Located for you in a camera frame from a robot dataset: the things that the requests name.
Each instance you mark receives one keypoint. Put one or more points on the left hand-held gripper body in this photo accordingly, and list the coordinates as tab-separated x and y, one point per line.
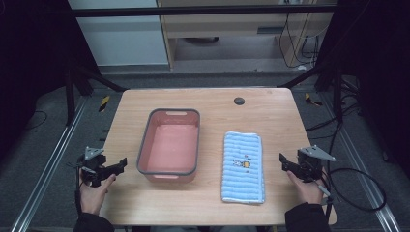
92	164

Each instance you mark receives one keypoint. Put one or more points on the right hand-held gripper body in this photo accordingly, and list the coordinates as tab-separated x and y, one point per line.
310	164

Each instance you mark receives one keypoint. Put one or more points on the blue striped towel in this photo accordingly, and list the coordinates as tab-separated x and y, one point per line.
242	167

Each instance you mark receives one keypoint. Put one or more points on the pink plastic basin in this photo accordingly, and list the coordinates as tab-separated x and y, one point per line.
169	145

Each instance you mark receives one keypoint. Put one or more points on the person's right hand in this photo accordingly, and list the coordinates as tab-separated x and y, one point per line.
306	191

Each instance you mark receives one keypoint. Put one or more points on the person's left hand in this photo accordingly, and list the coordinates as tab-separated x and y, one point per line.
93	195

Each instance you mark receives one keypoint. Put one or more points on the yellow black striped tape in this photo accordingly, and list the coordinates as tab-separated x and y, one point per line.
312	100
104	103

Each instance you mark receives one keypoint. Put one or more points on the black metal stand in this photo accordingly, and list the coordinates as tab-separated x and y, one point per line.
325	83
79	83

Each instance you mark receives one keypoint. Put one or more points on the white cabinet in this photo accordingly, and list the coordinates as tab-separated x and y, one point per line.
122	32

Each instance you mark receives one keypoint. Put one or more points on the wooden desk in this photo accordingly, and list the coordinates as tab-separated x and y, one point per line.
232	29

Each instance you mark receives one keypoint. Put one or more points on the black crossbar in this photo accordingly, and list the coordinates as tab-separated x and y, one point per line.
199	11

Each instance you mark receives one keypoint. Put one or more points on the aluminium rail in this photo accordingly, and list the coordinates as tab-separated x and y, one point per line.
48	167
361	161

